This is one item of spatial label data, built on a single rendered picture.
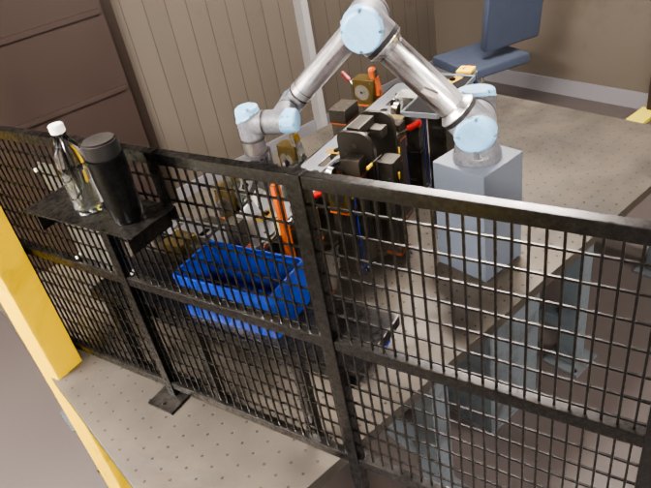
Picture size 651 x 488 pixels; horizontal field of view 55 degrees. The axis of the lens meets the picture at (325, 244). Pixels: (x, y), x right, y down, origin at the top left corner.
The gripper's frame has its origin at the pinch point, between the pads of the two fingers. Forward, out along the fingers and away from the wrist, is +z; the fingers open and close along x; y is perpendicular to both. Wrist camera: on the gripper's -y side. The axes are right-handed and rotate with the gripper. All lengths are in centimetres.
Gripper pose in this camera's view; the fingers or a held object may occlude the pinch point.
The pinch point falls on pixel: (264, 209)
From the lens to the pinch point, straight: 207.3
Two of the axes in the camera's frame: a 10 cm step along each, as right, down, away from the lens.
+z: 1.5, 8.2, 5.5
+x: -8.4, -1.8, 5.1
